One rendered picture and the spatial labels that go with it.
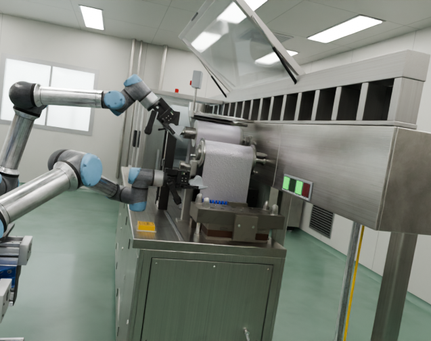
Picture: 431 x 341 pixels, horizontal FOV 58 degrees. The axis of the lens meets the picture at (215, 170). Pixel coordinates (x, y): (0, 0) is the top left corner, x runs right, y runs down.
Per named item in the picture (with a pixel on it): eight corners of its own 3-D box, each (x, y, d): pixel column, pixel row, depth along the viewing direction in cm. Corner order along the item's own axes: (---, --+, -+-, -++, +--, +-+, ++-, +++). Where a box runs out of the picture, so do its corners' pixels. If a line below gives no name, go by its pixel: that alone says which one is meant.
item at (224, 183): (198, 201, 185) (203, 162, 183) (245, 206, 191) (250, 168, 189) (198, 201, 184) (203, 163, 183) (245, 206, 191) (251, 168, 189)
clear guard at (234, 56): (183, 37, 265) (183, 36, 265) (232, 91, 278) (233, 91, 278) (224, -14, 164) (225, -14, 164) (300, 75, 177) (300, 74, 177)
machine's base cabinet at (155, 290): (112, 252, 404) (123, 170, 396) (174, 256, 421) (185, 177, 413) (111, 450, 162) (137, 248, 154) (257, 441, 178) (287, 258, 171)
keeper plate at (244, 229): (231, 239, 170) (235, 214, 169) (252, 240, 172) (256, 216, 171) (233, 241, 167) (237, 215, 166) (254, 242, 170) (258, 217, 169)
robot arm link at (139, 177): (126, 183, 179) (129, 165, 179) (151, 186, 182) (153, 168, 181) (127, 187, 172) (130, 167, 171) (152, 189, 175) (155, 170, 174)
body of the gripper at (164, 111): (179, 116, 179) (161, 96, 176) (165, 129, 178) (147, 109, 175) (177, 116, 186) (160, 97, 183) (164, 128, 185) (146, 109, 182)
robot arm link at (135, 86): (122, 84, 179) (135, 72, 179) (138, 103, 182) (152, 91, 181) (120, 84, 171) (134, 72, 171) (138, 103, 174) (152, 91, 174)
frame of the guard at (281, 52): (172, 41, 268) (180, 34, 269) (227, 100, 283) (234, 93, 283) (213, -13, 159) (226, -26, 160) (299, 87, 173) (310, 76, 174)
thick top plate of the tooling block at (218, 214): (189, 214, 180) (191, 201, 180) (269, 220, 191) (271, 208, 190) (196, 222, 165) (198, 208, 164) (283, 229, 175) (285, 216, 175)
